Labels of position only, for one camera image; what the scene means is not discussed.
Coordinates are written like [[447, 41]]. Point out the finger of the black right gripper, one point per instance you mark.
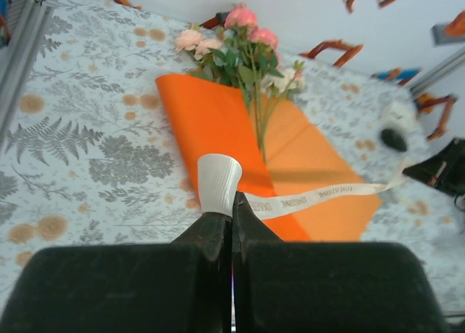
[[450, 158], [450, 185]]

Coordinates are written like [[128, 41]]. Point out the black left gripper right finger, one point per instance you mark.
[[327, 293]]

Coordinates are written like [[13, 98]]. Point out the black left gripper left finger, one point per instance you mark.
[[109, 293]]

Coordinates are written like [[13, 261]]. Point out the cream printed ribbon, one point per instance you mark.
[[290, 202]]

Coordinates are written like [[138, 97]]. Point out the cream fake flower stem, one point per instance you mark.
[[285, 81]]

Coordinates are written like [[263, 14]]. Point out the orange wrapping paper sheet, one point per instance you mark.
[[210, 122]]

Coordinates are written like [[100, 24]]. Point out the peach pink fake flower stem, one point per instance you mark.
[[189, 40]]

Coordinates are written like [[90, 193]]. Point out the black oval object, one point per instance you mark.
[[393, 138]]

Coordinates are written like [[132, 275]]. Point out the grey floral tablecloth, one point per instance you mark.
[[72, 147]]

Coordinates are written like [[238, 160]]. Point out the aluminium corner post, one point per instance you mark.
[[443, 67]]

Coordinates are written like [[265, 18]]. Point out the aluminium side rail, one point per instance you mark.
[[22, 56]]

